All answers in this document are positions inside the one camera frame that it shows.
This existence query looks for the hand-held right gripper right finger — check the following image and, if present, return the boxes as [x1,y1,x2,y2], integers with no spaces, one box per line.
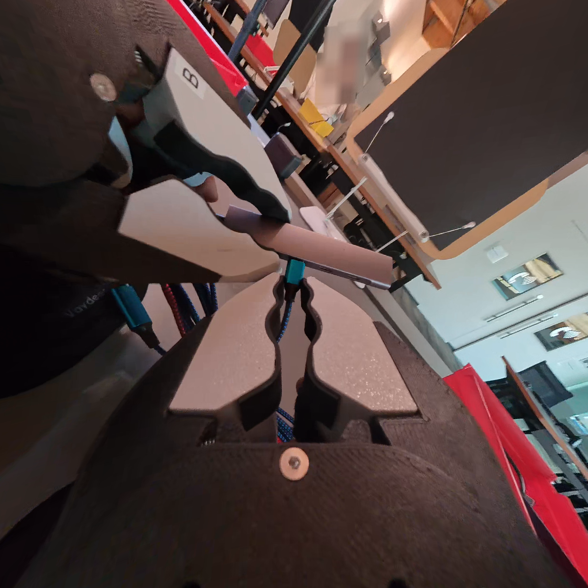
[293,276,419,443]

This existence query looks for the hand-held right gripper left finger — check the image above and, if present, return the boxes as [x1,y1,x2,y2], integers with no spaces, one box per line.
[168,274,283,431]

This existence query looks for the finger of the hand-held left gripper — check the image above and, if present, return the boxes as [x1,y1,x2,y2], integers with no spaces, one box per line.
[141,47,293,222]
[116,178,283,283]

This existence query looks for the grey usb hub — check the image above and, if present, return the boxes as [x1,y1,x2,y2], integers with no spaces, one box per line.
[225,204,396,291]

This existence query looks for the blue braided cable teal plugs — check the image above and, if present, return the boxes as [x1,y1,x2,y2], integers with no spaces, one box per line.
[110,258,307,443]

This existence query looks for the yellow packet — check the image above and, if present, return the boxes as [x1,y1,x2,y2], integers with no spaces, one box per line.
[298,98,334,137]

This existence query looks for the black metal pole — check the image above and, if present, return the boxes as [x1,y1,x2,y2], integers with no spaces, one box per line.
[252,0,339,121]

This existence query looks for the white desk lamp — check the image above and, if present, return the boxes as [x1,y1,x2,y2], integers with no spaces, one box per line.
[300,111,477,252]

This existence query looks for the black computer monitor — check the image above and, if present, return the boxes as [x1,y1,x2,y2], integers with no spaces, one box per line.
[518,360,575,409]

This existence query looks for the phone booth door window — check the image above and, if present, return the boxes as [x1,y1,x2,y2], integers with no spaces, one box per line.
[494,253,564,301]
[534,312,588,353]

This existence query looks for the black panel wooden rim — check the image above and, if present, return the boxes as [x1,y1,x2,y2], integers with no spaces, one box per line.
[345,0,588,261]

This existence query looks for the red braided cable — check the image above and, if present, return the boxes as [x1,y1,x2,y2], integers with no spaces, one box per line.
[161,283,190,339]

